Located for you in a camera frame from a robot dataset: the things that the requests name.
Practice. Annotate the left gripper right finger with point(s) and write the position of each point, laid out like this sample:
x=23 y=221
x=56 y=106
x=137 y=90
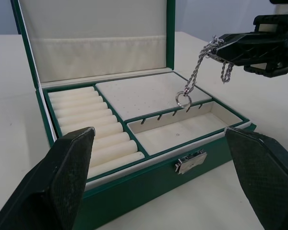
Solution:
x=266 y=187

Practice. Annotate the green jewelry box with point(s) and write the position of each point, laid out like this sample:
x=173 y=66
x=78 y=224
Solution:
x=158 y=182

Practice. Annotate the green jewelry tray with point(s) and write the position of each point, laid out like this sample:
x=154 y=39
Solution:
x=153 y=95

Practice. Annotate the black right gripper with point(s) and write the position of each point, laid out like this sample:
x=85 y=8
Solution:
x=256 y=24

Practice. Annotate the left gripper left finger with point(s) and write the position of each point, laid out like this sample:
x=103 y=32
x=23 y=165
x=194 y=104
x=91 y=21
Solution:
x=50 y=187

